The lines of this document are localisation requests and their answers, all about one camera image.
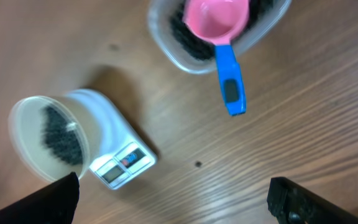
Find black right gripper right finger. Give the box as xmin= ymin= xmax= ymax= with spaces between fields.
xmin=267 ymin=177 xmax=358 ymax=224

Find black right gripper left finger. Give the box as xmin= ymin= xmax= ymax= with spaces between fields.
xmin=0 ymin=172 xmax=80 ymax=224

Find pink scoop blue handle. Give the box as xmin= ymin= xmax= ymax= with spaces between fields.
xmin=183 ymin=0 xmax=250 ymax=116

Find black beans in bowl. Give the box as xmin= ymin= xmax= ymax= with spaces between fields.
xmin=42 ymin=105 xmax=83 ymax=166

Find white plastic bowl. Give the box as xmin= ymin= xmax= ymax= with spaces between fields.
xmin=7 ymin=95 xmax=102 ymax=184

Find white digital kitchen scale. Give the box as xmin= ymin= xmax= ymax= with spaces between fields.
xmin=65 ymin=89 xmax=158 ymax=190

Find spilled bean near scale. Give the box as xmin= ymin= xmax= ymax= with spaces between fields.
xmin=195 ymin=161 xmax=203 ymax=168

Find clear plastic container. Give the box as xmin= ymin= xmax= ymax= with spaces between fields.
xmin=148 ymin=0 xmax=291 ymax=75

